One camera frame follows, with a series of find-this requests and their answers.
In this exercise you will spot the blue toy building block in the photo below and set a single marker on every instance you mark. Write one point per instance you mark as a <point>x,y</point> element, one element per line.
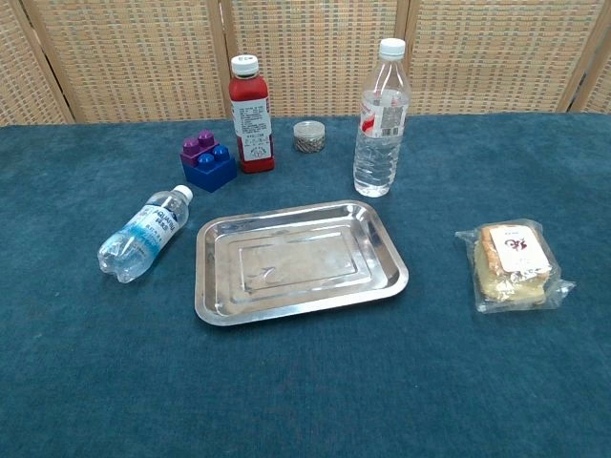
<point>212,172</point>

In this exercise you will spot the small blue-label water bottle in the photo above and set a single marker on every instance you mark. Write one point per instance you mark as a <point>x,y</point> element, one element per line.
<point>143,236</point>

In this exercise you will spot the plastic-wrapped sandwich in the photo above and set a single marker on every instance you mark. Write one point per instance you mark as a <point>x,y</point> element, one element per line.
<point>513,267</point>

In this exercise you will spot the woven bamboo folding screen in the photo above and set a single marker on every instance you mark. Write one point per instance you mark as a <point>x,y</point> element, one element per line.
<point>143,57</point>

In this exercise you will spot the red juice bottle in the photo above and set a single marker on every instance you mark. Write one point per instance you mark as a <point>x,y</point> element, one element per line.
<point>250,119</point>

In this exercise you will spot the small clear round jar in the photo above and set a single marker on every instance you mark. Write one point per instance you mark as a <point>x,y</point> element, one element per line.
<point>309,137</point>

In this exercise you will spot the rectangular metal tray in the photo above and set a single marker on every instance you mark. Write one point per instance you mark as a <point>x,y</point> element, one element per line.
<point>296,262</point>

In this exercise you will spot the teal table cloth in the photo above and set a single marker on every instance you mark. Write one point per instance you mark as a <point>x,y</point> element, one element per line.
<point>305,372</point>

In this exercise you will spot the purple toy building block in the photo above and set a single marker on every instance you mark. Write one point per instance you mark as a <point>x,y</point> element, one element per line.
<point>198,145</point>

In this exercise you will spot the tall clear water bottle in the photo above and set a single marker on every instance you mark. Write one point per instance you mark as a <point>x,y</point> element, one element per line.
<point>379,138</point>

